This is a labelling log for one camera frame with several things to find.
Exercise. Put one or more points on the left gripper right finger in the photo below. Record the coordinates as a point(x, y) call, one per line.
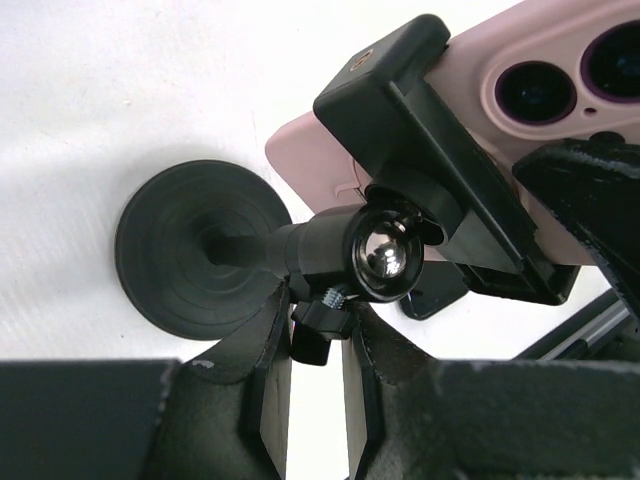
point(411, 416)

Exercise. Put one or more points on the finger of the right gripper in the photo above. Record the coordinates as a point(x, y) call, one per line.
point(592, 189)

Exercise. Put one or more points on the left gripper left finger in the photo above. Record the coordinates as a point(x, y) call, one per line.
point(221, 415)

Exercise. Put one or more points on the pink-cased phone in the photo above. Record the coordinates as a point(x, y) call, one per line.
point(538, 72)

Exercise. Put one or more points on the black phone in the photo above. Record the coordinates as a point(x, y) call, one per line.
point(440, 285)

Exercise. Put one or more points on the black round-base phone mount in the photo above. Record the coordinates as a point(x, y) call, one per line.
point(201, 245)

